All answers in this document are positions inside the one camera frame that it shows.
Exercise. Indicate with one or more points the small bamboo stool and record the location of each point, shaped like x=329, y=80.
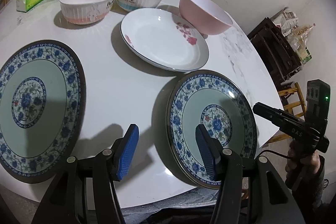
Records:
x=291, y=89

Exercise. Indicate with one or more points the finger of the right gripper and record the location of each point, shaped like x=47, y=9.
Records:
x=285, y=121

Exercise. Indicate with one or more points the snack bags pile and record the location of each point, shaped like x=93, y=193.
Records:
x=296, y=35

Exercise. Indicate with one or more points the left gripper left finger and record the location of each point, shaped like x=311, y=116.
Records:
x=123, y=152

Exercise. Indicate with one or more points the small blue floral plate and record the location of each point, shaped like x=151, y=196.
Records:
x=208, y=98

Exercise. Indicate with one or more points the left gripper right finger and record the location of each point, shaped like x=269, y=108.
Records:
x=211, y=153

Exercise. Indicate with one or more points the white plate pink flowers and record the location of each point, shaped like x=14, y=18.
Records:
x=164, y=40

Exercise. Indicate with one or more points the right hand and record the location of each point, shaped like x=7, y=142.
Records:
x=310, y=164

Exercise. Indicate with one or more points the white bowl pink base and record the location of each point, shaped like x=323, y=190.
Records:
x=83, y=12

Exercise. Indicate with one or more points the large blue floral plate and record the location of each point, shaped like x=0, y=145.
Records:
x=43, y=94

